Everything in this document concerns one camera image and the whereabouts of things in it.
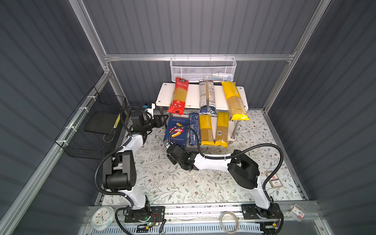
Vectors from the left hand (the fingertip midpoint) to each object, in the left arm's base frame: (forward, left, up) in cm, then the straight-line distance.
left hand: (168, 116), depth 87 cm
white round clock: (-49, +30, -20) cm, 61 cm away
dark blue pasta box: (-7, -6, -11) cm, 14 cm away
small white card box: (-32, -61, -21) cm, 72 cm away
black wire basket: (-16, +37, +5) cm, 41 cm away
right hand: (-14, -3, -14) cm, 20 cm away
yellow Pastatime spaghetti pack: (-1, -24, -13) cm, 27 cm away
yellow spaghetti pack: (+1, -35, -14) cm, 38 cm away
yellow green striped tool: (-9, +26, +6) cm, 28 cm away
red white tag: (-48, -66, -20) cm, 84 cm away
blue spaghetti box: (+6, -16, -13) cm, 22 cm away
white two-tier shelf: (+6, +1, +11) cm, 13 cm away
